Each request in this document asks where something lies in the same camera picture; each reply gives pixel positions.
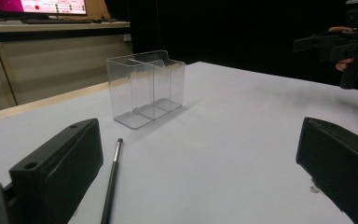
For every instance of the black keyboard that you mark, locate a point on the black keyboard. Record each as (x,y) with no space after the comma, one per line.
(56,21)

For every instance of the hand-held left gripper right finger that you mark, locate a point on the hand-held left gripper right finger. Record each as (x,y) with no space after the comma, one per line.
(341,168)

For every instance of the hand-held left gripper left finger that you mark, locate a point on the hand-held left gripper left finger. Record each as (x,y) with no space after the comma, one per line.
(59,168)

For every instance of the beige cabinet front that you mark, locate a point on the beige cabinet front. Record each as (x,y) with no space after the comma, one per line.
(59,65)

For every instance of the black pen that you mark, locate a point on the black pen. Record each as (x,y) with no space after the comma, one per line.
(112,183)

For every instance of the beige side desk top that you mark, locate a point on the beige side desk top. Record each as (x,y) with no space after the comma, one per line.
(43,28)

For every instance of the clear acrylic organizer box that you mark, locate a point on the clear acrylic organizer box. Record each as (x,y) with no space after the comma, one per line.
(143,90)

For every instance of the computer monitor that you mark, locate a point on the computer monitor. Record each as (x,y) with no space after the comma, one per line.
(40,6)

